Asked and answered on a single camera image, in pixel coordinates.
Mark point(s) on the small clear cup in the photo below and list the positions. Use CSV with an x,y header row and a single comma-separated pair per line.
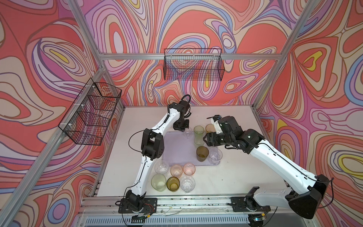
x,y
188,133

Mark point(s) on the black wire basket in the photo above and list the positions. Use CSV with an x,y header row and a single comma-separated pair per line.
x,y
94,109
193,64

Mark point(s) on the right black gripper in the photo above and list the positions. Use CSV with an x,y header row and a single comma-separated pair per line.
x,y
212,135

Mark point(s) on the clear faceted cup back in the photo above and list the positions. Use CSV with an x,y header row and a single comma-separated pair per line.
x,y
215,156

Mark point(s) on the clear cup front middle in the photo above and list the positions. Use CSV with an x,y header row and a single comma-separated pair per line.
x,y
187,184

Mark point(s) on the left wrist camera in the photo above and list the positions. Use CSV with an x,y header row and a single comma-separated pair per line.
x,y
185,109

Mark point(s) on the pale green cup front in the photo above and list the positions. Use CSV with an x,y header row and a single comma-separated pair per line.
x,y
198,141

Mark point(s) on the black wire basket left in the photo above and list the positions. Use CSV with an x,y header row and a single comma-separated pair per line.
x,y
94,109

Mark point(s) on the clear cup back left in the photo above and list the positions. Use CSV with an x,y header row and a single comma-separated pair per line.
x,y
161,167

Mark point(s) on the pink cup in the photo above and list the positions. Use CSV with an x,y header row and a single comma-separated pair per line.
x,y
189,169

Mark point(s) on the peach cup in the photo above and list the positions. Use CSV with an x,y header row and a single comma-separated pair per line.
x,y
176,171

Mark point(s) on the pale green large cup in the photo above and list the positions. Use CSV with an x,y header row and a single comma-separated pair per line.
x,y
158,182

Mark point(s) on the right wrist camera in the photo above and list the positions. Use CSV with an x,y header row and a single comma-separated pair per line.
x,y
226,125

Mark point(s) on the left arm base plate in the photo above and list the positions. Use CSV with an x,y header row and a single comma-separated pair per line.
x,y
148,206

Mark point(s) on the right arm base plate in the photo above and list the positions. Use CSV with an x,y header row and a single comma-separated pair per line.
x,y
241,203

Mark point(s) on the amber cup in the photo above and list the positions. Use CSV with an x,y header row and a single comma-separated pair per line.
x,y
202,153
173,184

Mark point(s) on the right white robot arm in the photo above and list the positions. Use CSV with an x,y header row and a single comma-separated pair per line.
x,y
304,191

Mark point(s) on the lilac plastic tray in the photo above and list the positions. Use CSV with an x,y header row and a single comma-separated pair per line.
x,y
181,150

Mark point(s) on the bright green cup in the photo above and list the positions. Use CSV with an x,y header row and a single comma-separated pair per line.
x,y
199,132

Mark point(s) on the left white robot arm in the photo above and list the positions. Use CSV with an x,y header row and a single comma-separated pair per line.
x,y
152,148

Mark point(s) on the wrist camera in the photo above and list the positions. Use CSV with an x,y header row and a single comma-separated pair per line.
x,y
185,109
226,125

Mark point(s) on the black wire basket back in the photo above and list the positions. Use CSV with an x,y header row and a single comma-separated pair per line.
x,y
193,64

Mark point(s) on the yellow plastic cup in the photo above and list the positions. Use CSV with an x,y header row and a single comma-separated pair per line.
x,y
210,128

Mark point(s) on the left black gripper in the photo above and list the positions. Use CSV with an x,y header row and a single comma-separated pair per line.
x,y
182,129

